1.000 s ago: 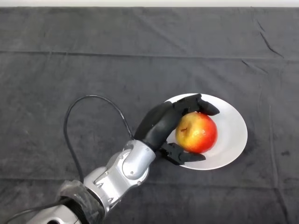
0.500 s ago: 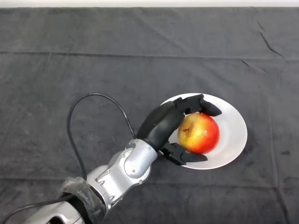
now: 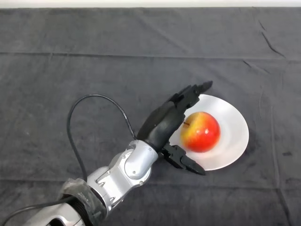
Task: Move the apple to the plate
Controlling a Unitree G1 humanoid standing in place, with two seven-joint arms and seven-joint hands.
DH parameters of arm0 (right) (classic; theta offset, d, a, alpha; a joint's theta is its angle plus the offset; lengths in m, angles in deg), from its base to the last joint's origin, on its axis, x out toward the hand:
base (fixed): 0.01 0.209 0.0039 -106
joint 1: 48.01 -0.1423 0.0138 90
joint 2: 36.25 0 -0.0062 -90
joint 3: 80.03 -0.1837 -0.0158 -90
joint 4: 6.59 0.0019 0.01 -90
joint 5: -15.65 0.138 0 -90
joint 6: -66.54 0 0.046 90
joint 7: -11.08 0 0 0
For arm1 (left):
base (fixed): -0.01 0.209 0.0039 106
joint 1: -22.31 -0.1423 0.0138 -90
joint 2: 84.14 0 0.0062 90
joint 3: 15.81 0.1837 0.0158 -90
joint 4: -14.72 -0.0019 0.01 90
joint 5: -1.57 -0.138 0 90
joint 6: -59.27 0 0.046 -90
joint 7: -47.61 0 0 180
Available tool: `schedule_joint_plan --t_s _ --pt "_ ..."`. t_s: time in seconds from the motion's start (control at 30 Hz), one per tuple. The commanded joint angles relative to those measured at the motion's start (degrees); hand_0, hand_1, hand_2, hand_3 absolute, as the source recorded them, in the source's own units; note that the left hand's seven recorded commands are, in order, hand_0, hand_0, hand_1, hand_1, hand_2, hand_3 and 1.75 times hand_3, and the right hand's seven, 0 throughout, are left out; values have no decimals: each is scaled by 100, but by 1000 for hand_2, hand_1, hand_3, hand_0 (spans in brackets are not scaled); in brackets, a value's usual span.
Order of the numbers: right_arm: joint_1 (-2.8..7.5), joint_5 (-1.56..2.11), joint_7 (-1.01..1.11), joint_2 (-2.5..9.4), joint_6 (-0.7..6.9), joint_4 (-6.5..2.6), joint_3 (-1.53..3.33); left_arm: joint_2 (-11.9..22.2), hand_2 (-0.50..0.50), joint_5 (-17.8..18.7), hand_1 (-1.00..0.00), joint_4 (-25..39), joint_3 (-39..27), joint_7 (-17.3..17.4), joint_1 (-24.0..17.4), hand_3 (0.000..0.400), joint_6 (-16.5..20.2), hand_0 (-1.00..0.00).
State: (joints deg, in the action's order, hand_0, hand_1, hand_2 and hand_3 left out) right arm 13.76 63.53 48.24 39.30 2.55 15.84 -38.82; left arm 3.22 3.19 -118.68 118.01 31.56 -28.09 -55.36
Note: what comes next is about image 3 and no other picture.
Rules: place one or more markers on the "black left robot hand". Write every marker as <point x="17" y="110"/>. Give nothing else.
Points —
<point x="164" y="122"/>

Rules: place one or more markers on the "red yellow apple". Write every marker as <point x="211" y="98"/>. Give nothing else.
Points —
<point x="201" y="131"/>

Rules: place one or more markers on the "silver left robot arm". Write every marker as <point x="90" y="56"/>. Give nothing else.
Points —
<point x="113" y="183"/>

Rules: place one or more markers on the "white round plate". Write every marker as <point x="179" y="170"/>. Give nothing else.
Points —
<point x="232" y="139"/>

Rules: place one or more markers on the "black cloth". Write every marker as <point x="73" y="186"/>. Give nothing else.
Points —
<point x="117" y="47"/>

